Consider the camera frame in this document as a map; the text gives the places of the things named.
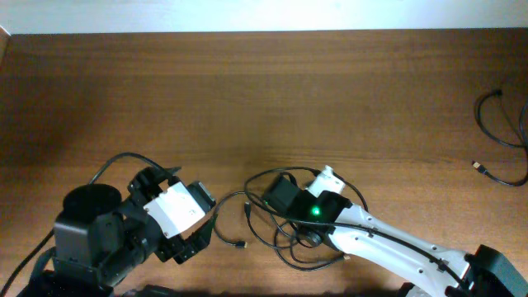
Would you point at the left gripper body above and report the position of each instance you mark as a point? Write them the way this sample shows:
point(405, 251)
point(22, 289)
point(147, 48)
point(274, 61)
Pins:
point(163, 246)

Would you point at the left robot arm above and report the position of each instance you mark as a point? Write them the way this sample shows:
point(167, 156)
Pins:
point(99, 237)

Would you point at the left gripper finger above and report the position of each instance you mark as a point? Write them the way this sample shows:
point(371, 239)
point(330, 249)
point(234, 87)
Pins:
point(171, 171)
point(200, 239)

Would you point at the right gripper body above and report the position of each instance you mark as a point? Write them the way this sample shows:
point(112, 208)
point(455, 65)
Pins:
point(280, 194)

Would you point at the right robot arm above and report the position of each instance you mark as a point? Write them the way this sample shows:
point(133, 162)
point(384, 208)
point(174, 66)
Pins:
point(432, 270)

